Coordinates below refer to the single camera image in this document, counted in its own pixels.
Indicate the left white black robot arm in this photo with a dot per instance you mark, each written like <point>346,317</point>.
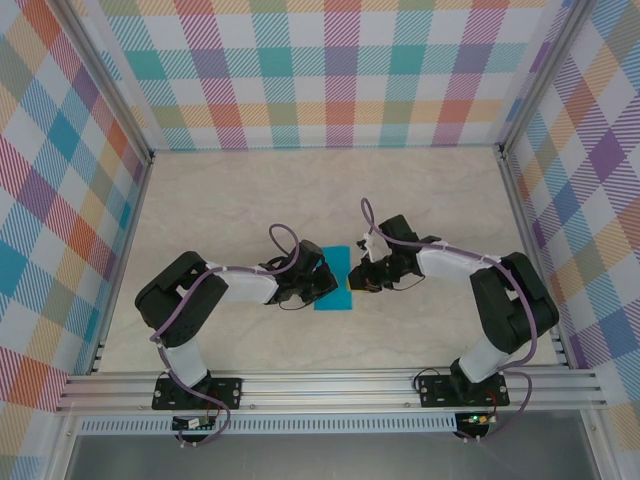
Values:
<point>245,287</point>

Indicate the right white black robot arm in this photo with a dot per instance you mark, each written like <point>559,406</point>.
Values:
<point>445,265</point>

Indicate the grey metal panel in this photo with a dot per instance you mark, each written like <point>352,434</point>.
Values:
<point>325,460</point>

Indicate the circuit board with green light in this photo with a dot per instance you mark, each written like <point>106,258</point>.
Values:
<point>477,419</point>

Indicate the black circuit board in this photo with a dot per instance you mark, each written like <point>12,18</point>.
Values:
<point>192,424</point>

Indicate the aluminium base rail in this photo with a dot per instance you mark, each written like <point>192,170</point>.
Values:
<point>325,390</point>

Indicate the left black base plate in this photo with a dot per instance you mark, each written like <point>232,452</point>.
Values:
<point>227,392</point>

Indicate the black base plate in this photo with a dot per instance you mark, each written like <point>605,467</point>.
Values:
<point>435,392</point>
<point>227,392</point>

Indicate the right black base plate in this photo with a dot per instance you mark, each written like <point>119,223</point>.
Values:
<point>435,392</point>

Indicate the right aluminium side rail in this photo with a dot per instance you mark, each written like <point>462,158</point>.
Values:
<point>536,275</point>

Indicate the aluminium side rail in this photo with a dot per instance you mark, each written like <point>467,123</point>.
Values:
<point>121,270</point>
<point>536,275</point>

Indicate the left aluminium side rail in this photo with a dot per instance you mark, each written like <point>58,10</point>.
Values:
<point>121,270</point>

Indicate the right aluminium frame post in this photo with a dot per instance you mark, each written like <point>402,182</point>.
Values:
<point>544,75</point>

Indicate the aluminium frame post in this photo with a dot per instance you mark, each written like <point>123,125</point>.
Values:
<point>105,80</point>
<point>544,75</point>

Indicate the left aluminium frame post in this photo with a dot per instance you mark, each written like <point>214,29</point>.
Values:
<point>105,80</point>

